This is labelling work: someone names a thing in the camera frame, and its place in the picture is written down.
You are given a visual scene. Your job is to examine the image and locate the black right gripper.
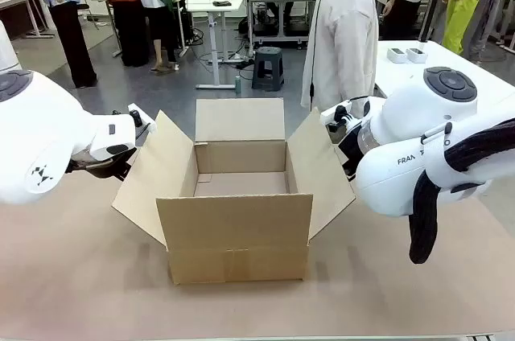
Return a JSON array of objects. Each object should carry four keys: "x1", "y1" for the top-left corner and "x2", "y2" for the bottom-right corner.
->
[{"x1": 336, "y1": 130, "x2": 363, "y2": 182}]

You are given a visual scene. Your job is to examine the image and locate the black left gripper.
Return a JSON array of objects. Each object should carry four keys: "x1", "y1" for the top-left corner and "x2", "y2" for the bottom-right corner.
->
[{"x1": 66, "y1": 146, "x2": 137, "y2": 181}]

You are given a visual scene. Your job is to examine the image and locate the brown cardboard box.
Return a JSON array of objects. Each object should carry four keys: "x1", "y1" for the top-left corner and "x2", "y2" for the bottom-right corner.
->
[{"x1": 111, "y1": 97, "x2": 357, "y2": 286}]

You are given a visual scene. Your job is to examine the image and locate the small white box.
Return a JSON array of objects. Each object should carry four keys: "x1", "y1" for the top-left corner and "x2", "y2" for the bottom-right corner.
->
[
  {"x1": 386, "y1": 47, "x2": 409, "y2": 64},
  {"x1": 406, "y1": 47, "x2": 427, "y2": 65}
]

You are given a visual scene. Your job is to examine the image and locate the person in white cardigan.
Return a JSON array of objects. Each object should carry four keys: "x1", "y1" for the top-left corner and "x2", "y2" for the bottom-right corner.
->
[{"x1": 301, "y1": 0, "x2": 380, "y2": 117}]

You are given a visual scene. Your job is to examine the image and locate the grey plastic stool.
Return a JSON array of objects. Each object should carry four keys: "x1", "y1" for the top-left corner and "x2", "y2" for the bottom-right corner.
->
[{"x1": 251, "y1": 46, "x2": 286, "y2": 92}]

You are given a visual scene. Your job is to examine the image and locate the person in blue shirt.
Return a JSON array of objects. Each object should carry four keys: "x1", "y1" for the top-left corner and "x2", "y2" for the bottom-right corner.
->
[{"x1": 34, "y1": 0, "x2": 98, "y2": 89}]

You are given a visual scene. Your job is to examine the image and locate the grey workbench with robots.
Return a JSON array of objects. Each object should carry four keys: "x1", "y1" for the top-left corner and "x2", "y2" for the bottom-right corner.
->
[{"x1": 244, "y1": 0, "x2": 323, "y2": 51}]

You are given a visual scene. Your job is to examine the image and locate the person in green top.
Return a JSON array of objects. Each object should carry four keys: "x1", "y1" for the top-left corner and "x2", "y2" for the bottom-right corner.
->
[{"x1": 130, "y1": 0, "x2": 181, "y2": 76}]

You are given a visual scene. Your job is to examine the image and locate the person in yellow-green trousers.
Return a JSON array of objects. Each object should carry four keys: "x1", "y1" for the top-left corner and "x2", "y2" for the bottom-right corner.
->
[{"x1": 441, "y1": 0, "x2": 502, "y2": 57}]

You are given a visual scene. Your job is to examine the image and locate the white standing desk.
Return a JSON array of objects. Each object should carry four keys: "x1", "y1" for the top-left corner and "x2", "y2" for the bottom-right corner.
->
[{"x1": 185, "y1": 0, "x2": 247, "y2": 90}]

